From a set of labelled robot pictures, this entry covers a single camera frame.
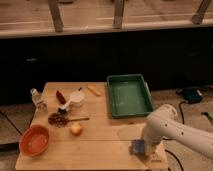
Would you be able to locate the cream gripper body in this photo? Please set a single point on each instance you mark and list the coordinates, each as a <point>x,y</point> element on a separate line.
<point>151,152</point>

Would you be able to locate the blue sponge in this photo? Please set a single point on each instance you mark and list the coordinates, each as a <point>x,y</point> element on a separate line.
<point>137,147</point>

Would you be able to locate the green plastic tray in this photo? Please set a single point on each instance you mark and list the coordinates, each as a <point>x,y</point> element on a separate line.
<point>128,96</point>

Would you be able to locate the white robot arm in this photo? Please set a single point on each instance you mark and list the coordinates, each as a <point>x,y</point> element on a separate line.
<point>161,123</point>

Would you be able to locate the blue black power box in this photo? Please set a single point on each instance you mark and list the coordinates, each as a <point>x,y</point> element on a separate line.
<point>190,94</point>

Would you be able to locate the small yellow apple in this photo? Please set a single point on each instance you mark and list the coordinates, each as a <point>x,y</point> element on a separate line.
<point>76,129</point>

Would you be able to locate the yellow banana toy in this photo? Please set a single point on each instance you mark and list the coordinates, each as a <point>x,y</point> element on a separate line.
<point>93,90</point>

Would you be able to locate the white cup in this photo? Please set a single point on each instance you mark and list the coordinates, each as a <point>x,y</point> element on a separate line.
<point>77,98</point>

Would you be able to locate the wooden spoon with brown bits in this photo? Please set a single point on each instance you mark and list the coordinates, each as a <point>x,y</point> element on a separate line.
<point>59,120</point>

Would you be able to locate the red sausage toy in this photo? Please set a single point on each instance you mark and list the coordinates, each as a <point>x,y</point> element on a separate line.
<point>60,97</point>

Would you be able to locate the orange bowl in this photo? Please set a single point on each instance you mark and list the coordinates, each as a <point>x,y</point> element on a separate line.
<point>34,141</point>

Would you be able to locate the clear spray bottle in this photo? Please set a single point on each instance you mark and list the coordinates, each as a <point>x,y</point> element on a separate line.
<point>38,101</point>

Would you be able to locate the wooden table leg right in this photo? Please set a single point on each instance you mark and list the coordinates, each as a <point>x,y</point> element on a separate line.
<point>198,17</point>

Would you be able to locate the wooden table leg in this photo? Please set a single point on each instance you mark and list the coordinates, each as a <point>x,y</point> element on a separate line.
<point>198,17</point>
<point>118,13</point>
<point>55,14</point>

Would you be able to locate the wooden table leg middle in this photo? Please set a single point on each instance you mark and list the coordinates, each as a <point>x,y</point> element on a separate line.
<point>118,13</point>

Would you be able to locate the wooden table leg left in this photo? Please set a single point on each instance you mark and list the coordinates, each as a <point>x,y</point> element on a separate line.
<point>55,14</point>

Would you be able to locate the white handled brush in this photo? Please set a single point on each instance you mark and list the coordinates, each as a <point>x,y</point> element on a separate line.
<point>66,107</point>

